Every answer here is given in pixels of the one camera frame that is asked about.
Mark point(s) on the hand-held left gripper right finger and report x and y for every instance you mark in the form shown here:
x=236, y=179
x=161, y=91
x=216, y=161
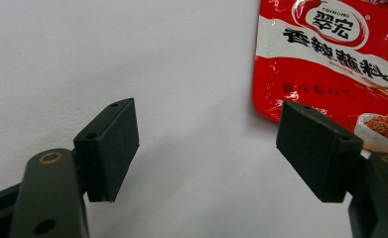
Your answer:
x=317, y=152

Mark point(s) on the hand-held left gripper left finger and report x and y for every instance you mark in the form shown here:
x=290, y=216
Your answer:
x=107, y=148

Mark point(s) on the red seasoning packet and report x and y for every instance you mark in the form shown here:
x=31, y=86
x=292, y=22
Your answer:
x=327, y=49

